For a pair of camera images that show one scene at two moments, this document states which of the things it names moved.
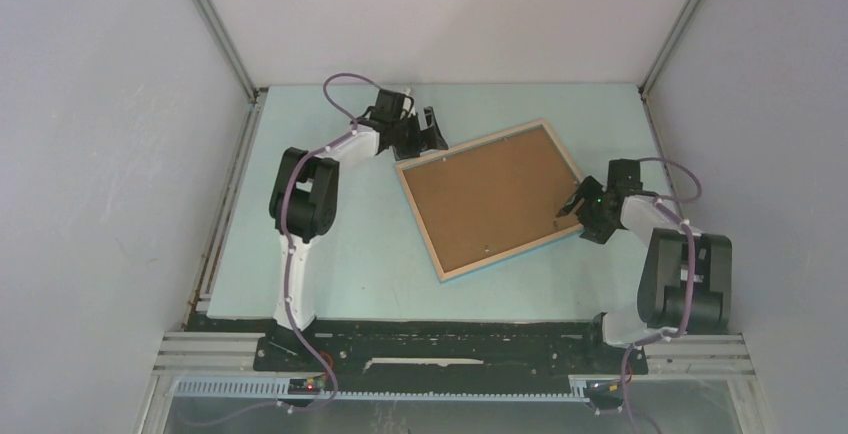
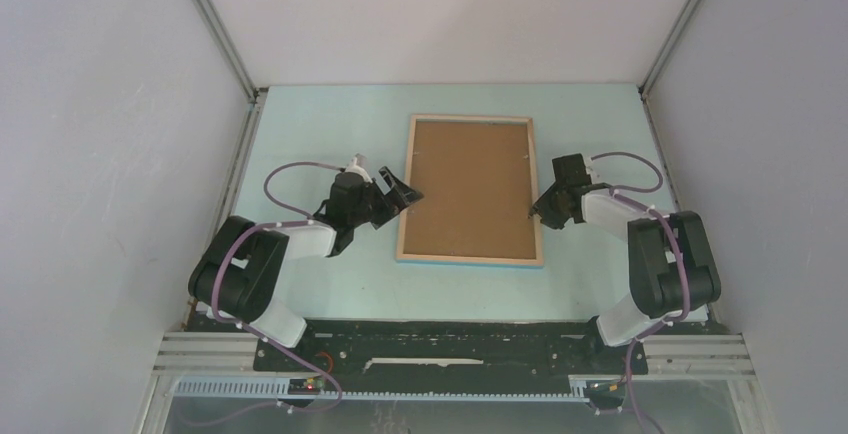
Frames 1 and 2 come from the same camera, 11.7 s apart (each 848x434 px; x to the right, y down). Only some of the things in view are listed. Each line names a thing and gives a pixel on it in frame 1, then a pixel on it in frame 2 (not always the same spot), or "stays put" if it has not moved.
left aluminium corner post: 212,14 stays put
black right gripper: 594,231 to 542,208
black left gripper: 427,139 to 399,197
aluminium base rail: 220,365 stays put
